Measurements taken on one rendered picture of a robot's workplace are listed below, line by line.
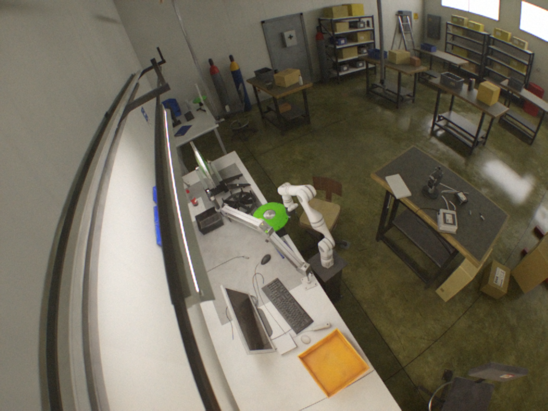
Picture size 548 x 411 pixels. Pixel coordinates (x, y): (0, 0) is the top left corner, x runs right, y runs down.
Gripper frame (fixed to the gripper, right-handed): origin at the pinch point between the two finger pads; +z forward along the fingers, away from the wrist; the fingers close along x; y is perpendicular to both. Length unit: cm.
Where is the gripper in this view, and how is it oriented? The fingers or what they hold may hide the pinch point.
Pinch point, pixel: (293, 219)
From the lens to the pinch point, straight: 199.5
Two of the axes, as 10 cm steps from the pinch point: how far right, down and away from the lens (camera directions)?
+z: 2.1, 6.4, 7.4
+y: -5.3, -5.6, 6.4
